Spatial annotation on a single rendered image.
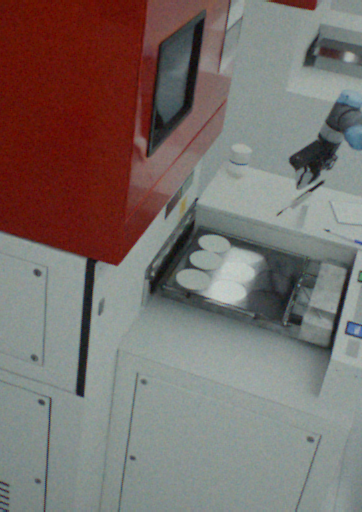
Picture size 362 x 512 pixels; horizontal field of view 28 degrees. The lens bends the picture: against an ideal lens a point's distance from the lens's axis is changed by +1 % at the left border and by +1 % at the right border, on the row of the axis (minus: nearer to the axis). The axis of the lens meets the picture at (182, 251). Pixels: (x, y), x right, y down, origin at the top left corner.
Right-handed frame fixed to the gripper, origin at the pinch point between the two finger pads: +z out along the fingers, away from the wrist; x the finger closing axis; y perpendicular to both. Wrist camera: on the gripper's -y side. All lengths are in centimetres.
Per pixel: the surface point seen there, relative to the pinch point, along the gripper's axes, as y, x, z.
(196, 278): -48, -12, 14
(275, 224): -12.9, -7.0, 6.8
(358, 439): 36, -59, 91
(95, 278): -97, -22, -15
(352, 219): 12.3, -16.8, 2.6
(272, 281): -28.2, -24.2, 10.2
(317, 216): 3.5, -9.9, 5.2
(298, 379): -44, -54, 12
